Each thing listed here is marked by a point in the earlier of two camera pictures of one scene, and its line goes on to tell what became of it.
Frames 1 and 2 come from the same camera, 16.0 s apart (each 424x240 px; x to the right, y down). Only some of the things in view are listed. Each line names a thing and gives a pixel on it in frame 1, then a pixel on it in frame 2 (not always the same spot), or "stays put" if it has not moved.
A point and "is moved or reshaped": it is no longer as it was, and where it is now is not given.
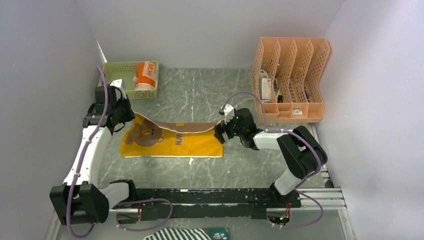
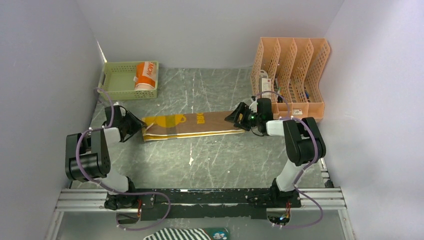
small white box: x=297 y=112 stays put
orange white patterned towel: x=146 y=74 stays put
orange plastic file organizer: x=285 y=75 stays put
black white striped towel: x=170 y=233 stays put
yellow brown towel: x=144 y=137 is moved or reshaped
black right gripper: x=219 y=128 -> x=242 y=109
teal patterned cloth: x=218 y=233 stays put
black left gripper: x=130 y=114 -> x=138 y=124
